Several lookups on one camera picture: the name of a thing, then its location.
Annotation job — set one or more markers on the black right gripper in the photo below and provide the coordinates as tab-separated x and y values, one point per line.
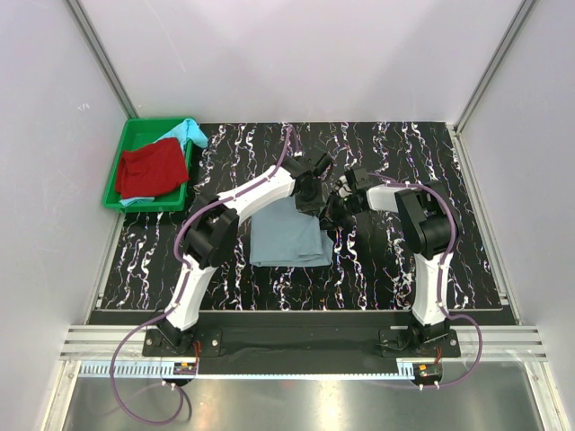
329	216

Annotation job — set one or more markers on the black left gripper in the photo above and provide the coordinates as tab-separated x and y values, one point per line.
314	206

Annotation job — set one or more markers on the grey-blue polo shirt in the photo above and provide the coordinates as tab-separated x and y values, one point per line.
281	236

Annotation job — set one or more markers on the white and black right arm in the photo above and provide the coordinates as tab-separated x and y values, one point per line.
430	231

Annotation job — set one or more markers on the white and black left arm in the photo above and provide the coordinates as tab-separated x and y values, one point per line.
207	239

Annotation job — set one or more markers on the light blue t shirt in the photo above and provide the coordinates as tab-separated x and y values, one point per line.
188	132

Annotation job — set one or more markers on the red t shirt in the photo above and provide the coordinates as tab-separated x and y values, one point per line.
151	171

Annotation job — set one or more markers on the right connector box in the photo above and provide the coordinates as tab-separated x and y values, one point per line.
434	370

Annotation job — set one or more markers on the connector box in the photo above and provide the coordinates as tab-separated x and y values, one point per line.
185	368
434	370

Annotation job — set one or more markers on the green plastic tray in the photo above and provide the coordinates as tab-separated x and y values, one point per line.
144	166

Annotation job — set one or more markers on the left connector box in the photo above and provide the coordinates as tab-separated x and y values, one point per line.
185	368

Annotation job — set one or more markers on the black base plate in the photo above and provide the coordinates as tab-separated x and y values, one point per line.
306	341

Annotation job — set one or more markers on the aluminium front rail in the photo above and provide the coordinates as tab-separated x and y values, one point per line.
501	381

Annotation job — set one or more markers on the white slotted cable duct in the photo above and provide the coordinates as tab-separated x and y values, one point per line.
163	369

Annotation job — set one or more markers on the right aluminium corner post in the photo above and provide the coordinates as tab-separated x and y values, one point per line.
510	35

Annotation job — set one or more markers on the aluminium corner post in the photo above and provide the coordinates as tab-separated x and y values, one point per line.
510	35
94	43

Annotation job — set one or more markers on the left aluminium corner post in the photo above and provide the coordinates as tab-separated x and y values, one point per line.
94	43

